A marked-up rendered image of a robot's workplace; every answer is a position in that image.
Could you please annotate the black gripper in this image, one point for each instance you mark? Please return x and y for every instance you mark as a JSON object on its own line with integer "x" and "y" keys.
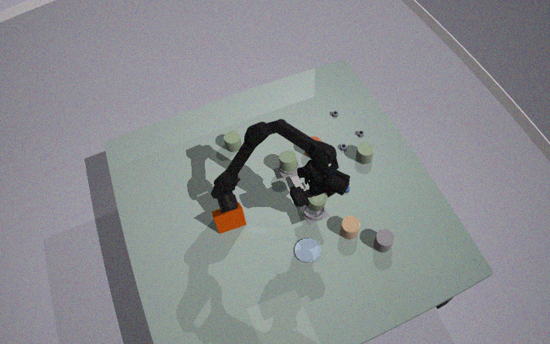
{"x": 300, "y": 197}

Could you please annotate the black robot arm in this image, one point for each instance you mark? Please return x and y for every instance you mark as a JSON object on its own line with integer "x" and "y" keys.
{"x": 321, "y": 154}

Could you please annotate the tan cylinder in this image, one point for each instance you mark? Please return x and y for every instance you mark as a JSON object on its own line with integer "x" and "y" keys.
{"x": 350, "y": 227}

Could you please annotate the grey cylinder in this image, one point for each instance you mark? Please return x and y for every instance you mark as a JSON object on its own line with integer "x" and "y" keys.
{"x": 384, "y": 240}

